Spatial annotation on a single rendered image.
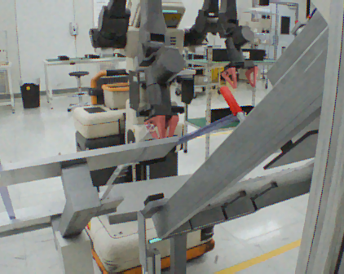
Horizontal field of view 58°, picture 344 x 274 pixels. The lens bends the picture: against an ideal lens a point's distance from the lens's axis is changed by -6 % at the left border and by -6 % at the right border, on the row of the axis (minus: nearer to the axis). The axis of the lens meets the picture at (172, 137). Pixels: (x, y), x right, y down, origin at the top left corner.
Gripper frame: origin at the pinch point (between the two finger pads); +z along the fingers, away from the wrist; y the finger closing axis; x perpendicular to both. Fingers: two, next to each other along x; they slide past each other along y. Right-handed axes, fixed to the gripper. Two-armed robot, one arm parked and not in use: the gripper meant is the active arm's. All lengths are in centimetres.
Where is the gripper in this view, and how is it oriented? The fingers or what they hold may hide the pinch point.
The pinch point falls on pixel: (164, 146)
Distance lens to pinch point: 77.1
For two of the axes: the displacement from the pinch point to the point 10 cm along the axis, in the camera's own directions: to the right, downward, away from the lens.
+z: 1.1, 9.7, -2.1
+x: -5.4, 2.4, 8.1
